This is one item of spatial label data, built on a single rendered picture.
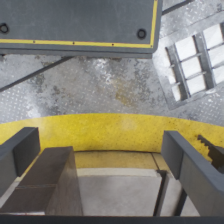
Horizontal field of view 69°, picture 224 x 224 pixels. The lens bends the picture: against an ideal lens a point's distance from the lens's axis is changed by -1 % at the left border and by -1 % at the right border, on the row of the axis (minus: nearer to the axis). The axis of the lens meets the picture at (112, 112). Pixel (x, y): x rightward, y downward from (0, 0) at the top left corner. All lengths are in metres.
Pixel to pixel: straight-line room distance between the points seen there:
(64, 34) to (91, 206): 0.90
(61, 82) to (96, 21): 0.49
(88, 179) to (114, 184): 0.14
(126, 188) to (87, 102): 0.57
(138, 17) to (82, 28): 0.23
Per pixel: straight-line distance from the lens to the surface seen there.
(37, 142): 0.17
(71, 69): 1.07
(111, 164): 1.06
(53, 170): 0.70
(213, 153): 1.12
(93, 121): 1.11
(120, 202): 1.05
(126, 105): 1.08
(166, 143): 0.16
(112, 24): 0.73
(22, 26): 0.81
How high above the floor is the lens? 1.04
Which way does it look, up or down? 73 degrees down
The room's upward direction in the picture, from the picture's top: 176 degrees clockwise
